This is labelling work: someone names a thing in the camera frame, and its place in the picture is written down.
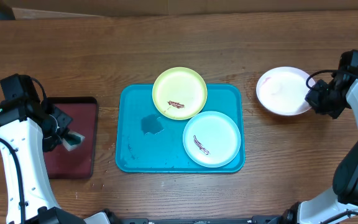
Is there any green and yellow sponge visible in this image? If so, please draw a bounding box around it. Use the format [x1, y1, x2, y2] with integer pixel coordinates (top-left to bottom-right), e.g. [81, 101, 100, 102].
[62, 131, 85, 151]

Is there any white pink-rimmed plate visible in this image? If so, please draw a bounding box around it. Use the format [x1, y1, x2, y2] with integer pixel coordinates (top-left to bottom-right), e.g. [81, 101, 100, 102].
[256, 67, 315, 116]

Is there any yellow-green plate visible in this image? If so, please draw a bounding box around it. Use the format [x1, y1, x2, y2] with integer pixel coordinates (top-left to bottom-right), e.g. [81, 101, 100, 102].
[152, 67, 208, 120]

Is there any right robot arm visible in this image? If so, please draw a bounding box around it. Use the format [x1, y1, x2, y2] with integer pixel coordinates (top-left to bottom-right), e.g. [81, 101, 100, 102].
[257, 67, 358, 223]

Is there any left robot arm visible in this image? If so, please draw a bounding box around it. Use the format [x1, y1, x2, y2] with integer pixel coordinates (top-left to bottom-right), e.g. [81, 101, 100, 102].
[0, 96, 119, 223]

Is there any black tray with maroon liner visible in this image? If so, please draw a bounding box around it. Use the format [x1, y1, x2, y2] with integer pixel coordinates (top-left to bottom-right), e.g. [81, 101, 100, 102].
[44, 96, 99, 179]

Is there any teal plastic tray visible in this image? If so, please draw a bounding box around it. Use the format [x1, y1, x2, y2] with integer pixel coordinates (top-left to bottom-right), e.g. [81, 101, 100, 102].
[116, 84, 246, 174]

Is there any light blue plate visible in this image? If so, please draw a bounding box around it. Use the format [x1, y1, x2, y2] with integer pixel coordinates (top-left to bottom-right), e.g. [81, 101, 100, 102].
[182, 111, 242, 168]

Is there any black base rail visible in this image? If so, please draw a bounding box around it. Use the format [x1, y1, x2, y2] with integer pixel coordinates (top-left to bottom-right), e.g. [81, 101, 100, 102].
[117, 215, 278, 224]

